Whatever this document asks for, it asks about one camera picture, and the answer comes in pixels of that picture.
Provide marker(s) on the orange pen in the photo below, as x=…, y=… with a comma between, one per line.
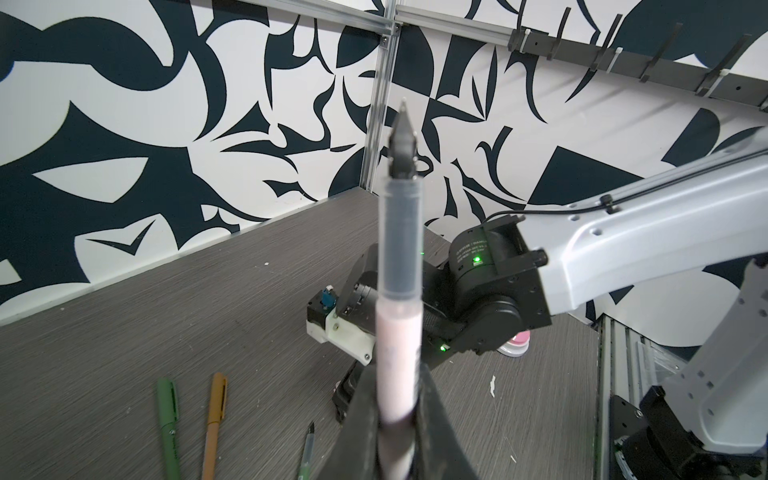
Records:
x=210, y=451

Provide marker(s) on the orange pen cap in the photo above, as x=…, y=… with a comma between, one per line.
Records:
x=218, y=398

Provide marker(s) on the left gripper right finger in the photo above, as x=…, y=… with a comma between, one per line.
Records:
x=438, y=452

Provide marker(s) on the wall hook rail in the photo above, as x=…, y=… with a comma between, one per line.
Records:
x=688, y=45

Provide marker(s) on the light green pen cap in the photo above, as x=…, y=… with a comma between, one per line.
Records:
x=167, y=402

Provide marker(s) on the pink round button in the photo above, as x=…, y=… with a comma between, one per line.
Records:
x=517, y=345

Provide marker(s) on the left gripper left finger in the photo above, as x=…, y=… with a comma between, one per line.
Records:
x=354, y=456

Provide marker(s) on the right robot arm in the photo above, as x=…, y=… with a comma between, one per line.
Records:
x=700, y=423

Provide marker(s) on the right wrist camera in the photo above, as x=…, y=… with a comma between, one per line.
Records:
x=325, y=325

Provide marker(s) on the dark green pen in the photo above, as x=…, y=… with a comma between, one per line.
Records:
x=304, y=469

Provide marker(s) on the pink pen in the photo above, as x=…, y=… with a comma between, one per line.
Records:
x=399, y=306

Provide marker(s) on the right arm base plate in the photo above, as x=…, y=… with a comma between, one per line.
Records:
x=630, y=452

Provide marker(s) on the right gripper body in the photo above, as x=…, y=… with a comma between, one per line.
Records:
x=356, y=304

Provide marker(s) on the light green pen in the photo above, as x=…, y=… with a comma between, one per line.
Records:
x=169, y=446

